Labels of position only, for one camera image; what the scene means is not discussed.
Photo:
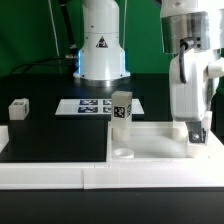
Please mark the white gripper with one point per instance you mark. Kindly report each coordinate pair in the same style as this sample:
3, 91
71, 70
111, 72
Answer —
191, 89

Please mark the white square tabletop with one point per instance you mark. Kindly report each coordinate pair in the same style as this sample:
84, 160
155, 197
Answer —
153, 141

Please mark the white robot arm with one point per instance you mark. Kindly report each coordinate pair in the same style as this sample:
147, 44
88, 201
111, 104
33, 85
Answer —
192, 32

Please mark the white U-shaped obstacle fence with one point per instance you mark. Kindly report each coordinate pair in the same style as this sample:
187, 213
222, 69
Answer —
108, 174

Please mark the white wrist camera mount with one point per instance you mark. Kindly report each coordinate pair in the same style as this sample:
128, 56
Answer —
216, 68

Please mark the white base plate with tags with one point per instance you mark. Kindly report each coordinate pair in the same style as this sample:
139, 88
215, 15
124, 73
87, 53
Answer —
92, 106

